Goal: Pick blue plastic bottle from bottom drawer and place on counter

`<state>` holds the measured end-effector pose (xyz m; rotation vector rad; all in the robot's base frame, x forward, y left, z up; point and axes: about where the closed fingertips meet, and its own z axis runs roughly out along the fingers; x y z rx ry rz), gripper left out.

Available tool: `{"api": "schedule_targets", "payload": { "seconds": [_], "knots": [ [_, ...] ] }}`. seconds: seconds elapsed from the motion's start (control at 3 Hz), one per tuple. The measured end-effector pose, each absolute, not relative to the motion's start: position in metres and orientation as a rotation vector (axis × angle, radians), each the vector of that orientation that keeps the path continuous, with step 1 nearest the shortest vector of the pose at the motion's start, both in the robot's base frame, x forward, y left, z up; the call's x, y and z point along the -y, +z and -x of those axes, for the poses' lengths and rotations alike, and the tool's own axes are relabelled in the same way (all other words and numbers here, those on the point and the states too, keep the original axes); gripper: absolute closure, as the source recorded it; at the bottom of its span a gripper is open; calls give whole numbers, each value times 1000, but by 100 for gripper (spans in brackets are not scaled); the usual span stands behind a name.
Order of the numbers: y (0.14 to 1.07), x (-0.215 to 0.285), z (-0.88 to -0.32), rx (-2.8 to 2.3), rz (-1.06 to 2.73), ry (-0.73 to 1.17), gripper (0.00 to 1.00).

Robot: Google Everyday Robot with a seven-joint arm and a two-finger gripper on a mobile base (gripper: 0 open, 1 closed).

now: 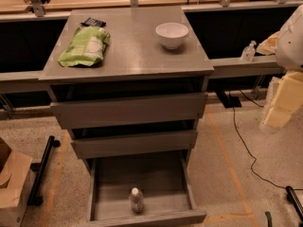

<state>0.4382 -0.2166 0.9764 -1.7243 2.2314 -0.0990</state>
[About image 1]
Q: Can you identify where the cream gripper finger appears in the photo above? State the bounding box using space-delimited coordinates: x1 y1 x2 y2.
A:
264 71 303 130

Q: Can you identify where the clear plastic bottle white cap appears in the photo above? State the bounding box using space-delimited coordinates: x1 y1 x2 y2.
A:
129 187 144 214

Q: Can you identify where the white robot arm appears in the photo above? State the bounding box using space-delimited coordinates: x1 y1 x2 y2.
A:
263 5 303 129

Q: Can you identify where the clear pump bottle near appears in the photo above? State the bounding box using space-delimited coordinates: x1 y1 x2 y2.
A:
241 41 257 62

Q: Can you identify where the grey top drawer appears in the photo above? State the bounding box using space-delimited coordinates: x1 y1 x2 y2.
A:
51 93 206 129

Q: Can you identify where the grey middle drawer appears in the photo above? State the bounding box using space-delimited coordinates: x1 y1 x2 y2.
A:
72 130 198 159

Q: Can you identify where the grey drawer cabinet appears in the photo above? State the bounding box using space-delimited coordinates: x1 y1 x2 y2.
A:
40 7 213 227

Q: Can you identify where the grey open bottom drawer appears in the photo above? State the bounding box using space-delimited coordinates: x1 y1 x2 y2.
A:
87 151 206 227

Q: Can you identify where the black floor bar right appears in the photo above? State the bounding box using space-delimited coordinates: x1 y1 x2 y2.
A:
286 186 303 221

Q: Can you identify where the black floor bar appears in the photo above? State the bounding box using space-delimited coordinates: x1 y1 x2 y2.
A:
286 186 303 221
27 135 61 206

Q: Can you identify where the white ceramic bowl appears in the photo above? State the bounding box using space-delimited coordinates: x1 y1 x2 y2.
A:
155 23 189 49

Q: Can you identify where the green chip bag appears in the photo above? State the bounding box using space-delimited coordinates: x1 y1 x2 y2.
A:
58 26 111 67

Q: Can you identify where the small black snack packet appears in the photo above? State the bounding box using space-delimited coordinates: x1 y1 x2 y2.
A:
81 17 106 27

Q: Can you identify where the black floor bar left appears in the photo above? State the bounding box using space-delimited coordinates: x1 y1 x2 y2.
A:
27 135 61 206

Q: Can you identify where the brown cardboard box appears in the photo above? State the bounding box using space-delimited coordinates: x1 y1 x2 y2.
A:
0 138 33 227

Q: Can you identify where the black power cable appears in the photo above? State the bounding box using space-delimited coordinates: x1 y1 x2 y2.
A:
232 89 303 191

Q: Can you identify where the black floor bracket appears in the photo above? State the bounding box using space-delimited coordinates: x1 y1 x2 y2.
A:
216 91 241 109

